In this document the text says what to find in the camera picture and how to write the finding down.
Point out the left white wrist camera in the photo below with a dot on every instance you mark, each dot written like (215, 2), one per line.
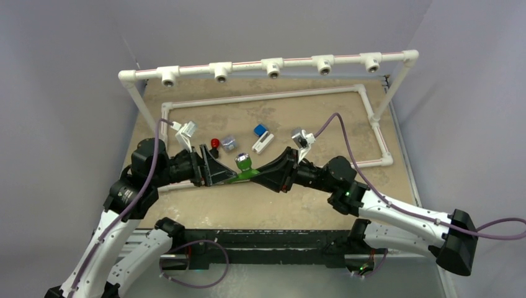
(184, 133)

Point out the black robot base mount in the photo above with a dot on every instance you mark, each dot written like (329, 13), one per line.
(220, 256)

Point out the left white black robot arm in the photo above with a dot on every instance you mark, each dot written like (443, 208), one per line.
(100, 273)

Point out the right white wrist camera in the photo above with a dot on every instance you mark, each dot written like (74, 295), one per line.
(303, 141)

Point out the green water faucet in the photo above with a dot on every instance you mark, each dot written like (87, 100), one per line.
(244, 164)

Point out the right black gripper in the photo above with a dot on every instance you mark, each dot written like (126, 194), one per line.
(276, 176)

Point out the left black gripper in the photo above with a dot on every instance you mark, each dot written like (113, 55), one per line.
(214, 171)

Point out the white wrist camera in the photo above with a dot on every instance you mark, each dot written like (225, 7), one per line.
(303, 141)
(184, 133)

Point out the white pvc pipe frame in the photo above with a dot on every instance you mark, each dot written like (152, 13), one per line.
(273, 67)

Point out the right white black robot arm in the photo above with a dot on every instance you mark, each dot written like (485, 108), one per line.
(449, 238)

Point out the aluminium table frame rail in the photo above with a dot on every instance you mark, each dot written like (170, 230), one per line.
(411, 249)

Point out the white faucet with blue handle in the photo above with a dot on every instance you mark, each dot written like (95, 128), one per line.
(265, 137)

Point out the black faucet with red handle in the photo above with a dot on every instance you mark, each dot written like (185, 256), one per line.
(215, 144)

